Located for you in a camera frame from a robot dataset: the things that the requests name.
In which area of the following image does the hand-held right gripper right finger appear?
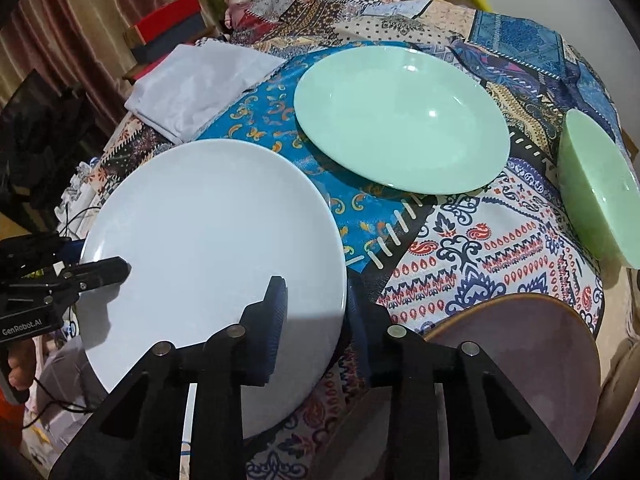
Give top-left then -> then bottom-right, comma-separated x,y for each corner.
345,276 -> 584,480

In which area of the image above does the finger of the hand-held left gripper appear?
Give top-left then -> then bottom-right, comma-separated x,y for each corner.
0,231 -> 85,267
61,256 -> 132,295

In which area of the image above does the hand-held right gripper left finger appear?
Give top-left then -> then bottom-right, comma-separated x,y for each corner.
50,275 -> 289,480

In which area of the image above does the white plate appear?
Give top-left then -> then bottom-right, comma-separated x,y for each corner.
79,139 -> 349,437

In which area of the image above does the brown-rimmed plate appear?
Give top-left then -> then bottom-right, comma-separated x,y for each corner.
345,294 -> 603,480

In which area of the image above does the green plate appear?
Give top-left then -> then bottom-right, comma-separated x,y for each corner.
293,46 -> 512,196

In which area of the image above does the green bowl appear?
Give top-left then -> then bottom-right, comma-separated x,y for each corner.
556,109 -> 640,269

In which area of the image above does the person's left hand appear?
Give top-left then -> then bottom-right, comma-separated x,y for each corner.
5,340 -> 39,394

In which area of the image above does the dark object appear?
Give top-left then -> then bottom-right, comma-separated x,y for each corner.
0,67 -> 107,233

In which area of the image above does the patchwork tablecloth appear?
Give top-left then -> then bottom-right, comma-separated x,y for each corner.
60,0 -> 632,480

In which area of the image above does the white folded cloth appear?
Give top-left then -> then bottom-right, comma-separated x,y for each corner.
124,42 -> 289,145

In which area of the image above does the brown curtain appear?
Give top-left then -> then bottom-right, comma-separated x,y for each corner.
0,0 -> 202,126

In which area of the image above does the red box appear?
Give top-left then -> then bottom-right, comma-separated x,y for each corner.
136,0 -> 203,43

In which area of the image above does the pink bunny toy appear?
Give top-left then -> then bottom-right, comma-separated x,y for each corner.
223,0 -> 254,29

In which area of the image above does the black cable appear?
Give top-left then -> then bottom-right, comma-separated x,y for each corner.
21,375 -> 109,432

